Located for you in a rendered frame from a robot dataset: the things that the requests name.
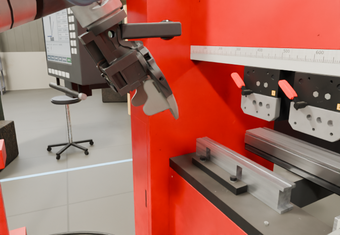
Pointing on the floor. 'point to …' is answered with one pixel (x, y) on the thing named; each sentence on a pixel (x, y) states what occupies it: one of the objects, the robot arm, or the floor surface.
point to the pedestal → (3, 201)
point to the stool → (68, 126)
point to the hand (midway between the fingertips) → (170, 107)
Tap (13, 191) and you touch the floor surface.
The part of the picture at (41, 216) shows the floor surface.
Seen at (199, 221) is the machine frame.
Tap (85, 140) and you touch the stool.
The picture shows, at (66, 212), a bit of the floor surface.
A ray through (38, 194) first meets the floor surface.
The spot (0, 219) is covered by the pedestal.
